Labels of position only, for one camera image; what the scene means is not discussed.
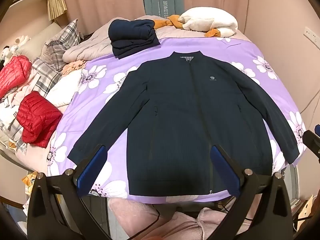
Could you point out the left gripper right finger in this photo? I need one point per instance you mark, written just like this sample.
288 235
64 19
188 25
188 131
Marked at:
231 174

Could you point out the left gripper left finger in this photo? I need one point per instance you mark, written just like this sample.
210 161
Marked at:
86 173

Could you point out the dark navy zip jacket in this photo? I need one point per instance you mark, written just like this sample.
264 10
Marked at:
174 110

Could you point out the folded navy clothes stack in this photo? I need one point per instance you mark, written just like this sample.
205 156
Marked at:
130 37

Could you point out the pink fleece trousers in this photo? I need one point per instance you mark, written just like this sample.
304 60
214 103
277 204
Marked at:
143 221

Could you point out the red puffer jacket near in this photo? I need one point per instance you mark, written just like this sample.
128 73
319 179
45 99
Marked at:
39 119

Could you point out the red puffer jacket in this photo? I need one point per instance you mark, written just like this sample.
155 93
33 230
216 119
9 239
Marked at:
14 73
39 119

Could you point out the purple floral bed sheet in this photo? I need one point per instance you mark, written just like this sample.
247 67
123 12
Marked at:
103 77

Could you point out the grey plaid pillow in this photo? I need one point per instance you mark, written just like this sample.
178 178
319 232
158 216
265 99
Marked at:
50 63

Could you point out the red puffer jacket far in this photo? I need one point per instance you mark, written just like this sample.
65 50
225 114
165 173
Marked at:
14 73

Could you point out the pink quilt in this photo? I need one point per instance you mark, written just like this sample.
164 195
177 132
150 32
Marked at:
96 46

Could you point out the beige fringed hanging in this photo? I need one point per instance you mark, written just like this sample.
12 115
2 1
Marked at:
56 8

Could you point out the white wall power strip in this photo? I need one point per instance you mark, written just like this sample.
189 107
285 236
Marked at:
308 33

